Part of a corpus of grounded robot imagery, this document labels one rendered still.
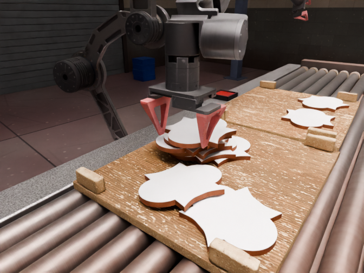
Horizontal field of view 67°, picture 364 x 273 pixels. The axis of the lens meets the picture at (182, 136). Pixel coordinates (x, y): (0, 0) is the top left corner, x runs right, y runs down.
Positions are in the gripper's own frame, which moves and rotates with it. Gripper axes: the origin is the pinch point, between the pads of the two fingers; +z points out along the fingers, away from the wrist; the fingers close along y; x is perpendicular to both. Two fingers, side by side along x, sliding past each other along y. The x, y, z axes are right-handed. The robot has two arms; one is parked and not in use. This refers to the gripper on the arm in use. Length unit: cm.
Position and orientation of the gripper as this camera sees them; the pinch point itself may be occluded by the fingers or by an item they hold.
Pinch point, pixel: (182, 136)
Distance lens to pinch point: 51.2
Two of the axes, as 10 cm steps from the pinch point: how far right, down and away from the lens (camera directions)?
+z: 0.0, 9.2, 4.0
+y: 8.2, 2.3, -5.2
